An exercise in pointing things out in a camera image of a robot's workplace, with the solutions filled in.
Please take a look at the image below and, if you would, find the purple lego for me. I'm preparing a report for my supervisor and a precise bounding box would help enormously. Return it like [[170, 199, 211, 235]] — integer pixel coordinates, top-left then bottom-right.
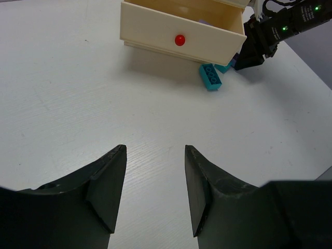
[[231, 53, 239, 67]]

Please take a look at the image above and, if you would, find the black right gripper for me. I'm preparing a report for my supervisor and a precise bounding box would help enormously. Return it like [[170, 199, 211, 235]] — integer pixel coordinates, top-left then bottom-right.
[[234, 5, 306, 71]]

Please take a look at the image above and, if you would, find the cream wooden drawer cabinet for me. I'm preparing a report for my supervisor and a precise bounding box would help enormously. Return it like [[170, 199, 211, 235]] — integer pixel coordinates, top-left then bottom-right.
[[120, 0, 249, 66]]

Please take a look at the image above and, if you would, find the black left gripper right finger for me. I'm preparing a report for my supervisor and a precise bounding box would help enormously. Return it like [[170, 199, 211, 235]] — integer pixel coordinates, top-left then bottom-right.
[[185, 145, 257, 248]]

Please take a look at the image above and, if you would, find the teal small lego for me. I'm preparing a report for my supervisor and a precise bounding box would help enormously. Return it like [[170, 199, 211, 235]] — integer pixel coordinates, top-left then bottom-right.
[[214, 61, 232, 74]]

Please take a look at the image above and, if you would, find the teal long lego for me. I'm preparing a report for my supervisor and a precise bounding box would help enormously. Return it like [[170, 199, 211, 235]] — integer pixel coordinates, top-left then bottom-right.
[[199, 64, 222, 91]]

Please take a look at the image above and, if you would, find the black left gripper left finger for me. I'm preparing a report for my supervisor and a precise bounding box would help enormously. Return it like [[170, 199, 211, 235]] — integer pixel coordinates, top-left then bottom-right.
[[15, 145, 127, 248]]

